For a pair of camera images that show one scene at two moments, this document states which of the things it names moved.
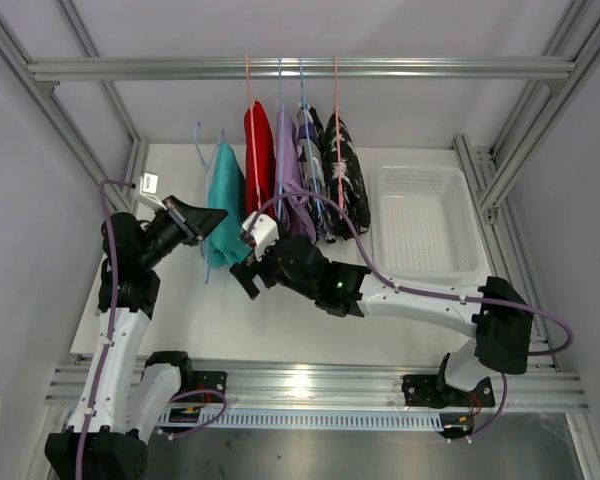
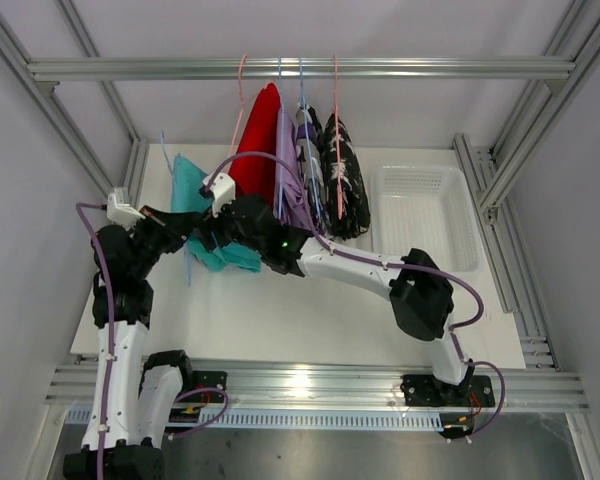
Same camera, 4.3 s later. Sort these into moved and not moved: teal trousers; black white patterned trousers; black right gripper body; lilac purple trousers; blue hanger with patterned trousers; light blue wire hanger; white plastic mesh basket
Moved: light blue wire hanger; teal trousers; black right gripper body
Not moved: lilac purple trousers; blue hanger with patterned trousers; white plastic mesh basket; black white patterned trousers
